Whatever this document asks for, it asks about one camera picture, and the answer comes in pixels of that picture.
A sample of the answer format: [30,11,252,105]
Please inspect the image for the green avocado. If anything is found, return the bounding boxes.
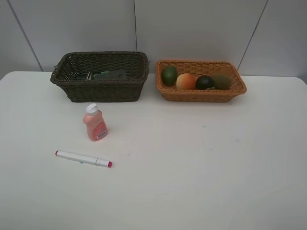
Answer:
[161,66,177,86]

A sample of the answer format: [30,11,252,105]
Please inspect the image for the orange red round fruit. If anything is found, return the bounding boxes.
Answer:
[176,73,196,90]

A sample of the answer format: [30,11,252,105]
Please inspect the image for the grey felt board eraser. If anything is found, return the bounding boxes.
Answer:
[93,69,128,81]

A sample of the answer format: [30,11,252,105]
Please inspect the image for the pink bottle white cap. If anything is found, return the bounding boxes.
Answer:
[83,103,108,141]

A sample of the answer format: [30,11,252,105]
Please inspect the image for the dark purple mangosteen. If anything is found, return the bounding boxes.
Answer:
[195,75,214,90]

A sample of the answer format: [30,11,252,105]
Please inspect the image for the brown kiwi fruit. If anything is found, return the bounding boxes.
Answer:
[211,74,231,90]

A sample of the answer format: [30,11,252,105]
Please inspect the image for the dark green cleanser bottle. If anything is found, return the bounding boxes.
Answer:
[74,71,94,81]

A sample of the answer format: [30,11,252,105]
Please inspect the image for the white marker pink caps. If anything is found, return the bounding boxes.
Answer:
[55,150,113,168]

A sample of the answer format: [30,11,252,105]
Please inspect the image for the dark brown wicker basket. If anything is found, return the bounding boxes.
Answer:
[50,51,149,103]

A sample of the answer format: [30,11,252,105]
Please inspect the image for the orange wicker basket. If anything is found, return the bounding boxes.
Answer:
[155,60,247,103]

